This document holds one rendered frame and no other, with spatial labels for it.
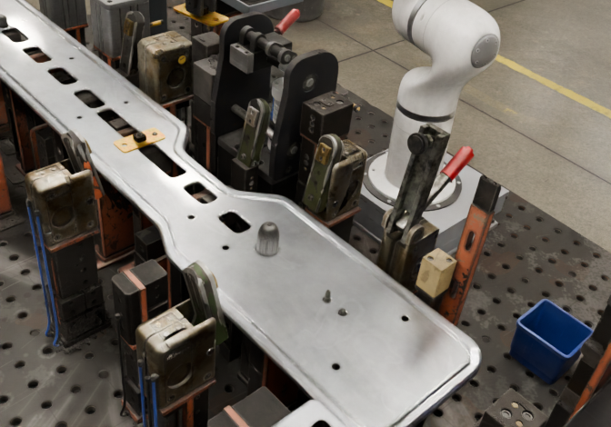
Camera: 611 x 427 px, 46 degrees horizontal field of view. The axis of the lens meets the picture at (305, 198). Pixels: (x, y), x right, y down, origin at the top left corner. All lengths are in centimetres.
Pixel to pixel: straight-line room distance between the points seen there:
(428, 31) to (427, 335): 60
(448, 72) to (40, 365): 87
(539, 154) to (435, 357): 247
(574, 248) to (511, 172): 151
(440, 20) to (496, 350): 61
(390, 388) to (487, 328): 56
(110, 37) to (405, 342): 88
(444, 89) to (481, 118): 213
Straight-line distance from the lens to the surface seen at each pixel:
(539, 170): 324
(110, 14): 149
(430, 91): 138
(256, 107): 117
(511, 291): 154
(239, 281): 99
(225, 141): 132
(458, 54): 130
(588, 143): 356
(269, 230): 100
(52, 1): 174
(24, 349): 134
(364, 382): 89
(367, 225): 154
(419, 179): 98
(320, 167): 111
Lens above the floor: 170
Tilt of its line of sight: 38 degrees down
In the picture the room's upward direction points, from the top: 7 degrees clockwise
